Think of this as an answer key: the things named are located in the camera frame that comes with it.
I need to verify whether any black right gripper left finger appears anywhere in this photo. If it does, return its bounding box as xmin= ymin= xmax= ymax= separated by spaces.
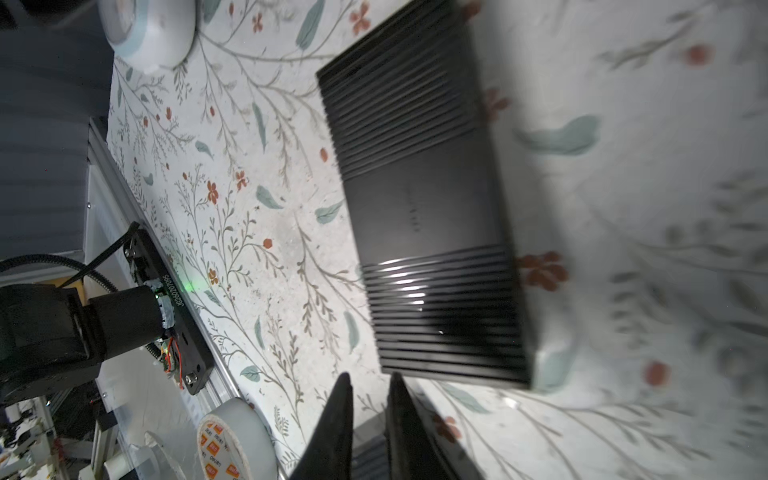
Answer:
xmin=290 ymin=372 xmax=354 ymax=480

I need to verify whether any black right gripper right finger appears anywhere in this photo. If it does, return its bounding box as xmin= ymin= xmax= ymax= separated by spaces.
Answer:
xmin=385 ymin=373 xmax=458 ymax=480

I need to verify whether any black network switch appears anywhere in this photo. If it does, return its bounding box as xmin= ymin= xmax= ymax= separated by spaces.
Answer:
xmin=316 ymin=1 xmax=533 ymax=389

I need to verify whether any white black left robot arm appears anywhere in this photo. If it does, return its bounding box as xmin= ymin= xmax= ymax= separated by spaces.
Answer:
xmin=1 ymin=284 xmax=175 ymax=407

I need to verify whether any white tape roll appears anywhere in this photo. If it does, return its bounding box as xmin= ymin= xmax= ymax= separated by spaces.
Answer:
xmin=197 ymin=398 xmax=279 ymax=480

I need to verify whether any white bowl-shaped object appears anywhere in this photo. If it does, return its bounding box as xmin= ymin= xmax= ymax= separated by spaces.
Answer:
xmin=97 ymin=0 xmax=197 ymax=75

